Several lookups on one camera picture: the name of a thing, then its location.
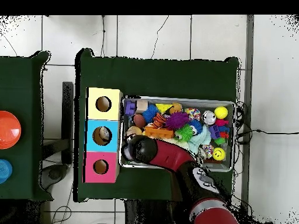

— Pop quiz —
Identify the orange round disc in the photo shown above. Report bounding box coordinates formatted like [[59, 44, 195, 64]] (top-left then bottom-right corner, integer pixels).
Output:
[[0, 110, 22, 150]]

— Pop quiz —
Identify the green spiky ball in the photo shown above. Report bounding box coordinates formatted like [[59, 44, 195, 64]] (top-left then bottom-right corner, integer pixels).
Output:
[[175, 123, 194, 143]]

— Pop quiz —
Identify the wooden box with three holes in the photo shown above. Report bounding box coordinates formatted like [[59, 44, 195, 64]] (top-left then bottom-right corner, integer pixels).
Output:
[[84, 86, 123, 184]]

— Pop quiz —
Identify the black cable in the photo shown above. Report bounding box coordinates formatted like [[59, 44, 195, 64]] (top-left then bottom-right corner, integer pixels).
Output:
[[235, 128, 299, 141]]

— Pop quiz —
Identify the yellow smiley face ball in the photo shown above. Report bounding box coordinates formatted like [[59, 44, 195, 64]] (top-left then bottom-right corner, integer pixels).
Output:
[[211, 146, 227, 162]]

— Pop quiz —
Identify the plain yellow ball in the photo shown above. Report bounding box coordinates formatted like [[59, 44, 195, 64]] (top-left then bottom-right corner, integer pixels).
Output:
[[214, 106, 229, 120]]

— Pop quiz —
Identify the orange toy building block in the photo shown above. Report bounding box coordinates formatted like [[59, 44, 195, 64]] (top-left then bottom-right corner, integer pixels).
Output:
[[144, 127, 175, 139]]

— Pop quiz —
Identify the purple spiky ball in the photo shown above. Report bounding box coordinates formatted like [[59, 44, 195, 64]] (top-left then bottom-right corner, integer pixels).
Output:
[[165, 111, 190, 131]]

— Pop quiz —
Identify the blue spiky ball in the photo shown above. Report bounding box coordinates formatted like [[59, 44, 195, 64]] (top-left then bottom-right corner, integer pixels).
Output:
[[142, 104, 159, 124]]

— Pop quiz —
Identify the toy hamburger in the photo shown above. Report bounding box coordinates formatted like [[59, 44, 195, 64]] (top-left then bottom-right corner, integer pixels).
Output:
[[126, 125, 143, 137]]

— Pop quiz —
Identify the shallow clear mesh bin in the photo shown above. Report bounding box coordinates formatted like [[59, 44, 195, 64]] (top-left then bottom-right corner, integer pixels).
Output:
[[120, 95, 236, 173]]

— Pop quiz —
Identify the purple toy block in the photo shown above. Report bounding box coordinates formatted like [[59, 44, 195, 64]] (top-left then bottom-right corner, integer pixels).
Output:
[[124, 101, 137, 116]]

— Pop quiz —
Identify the blue round disc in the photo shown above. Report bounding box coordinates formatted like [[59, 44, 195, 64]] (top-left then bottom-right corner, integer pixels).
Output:
[[0, 158, 13, 184]]

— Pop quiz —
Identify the dark green table cloth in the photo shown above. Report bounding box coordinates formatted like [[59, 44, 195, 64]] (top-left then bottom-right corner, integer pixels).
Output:
[[74, 48, 241, 207], [0, 50, 53, 202]]

